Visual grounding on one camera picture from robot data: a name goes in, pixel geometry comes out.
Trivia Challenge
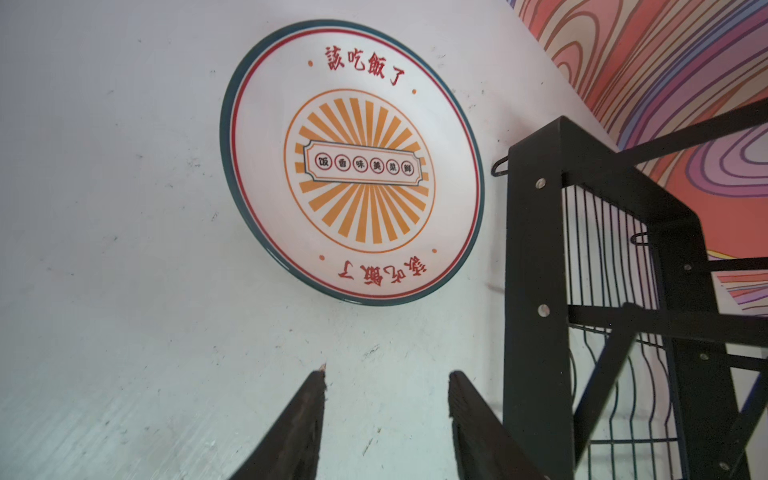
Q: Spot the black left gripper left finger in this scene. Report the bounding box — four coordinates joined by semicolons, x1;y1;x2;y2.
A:
230;368;326;480

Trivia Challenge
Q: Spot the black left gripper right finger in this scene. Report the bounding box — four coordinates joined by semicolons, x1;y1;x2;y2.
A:
448;370;546;479

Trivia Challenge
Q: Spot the black metal dish rack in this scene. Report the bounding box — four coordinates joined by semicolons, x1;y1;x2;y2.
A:
492;100;767;479

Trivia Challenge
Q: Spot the large orange sunburst plate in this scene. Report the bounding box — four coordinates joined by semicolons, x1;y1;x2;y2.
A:
219;19;484;306

